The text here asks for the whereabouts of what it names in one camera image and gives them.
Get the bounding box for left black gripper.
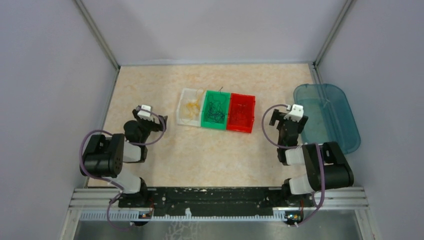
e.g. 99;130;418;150
133;110;168;145

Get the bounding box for red wire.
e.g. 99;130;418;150
231;100;253;125

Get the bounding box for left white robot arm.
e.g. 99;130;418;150
79;106;168;208

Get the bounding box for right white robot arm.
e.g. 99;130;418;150
269;109;354;206

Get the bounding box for white plastic bin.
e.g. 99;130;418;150
176;87;206;127

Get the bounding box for red plastic bin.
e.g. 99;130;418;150
226;93;256;134

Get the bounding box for green plastic bin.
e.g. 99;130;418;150
200;90;231;130

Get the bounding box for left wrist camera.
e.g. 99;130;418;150
135;104;153;121

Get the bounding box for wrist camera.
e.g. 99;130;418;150
284;104;304;123
135;104;153;121

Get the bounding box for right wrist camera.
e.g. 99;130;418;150
284;104;304;123

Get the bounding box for yellow wires in bin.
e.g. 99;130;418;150
180;87;206;118

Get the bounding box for purple wires in bin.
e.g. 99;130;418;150
203;86;230;126

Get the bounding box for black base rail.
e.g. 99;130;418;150
117;187;313;217

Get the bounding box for white cable duct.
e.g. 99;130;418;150
79;210;303;223

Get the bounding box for aluminium frame post left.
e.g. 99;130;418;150
72;0;121;71

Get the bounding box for aluminium frame post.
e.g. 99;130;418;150
72;0;121;71
313;0;356;70

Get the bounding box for aluminium frame post right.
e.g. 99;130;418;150
313;0;356;70

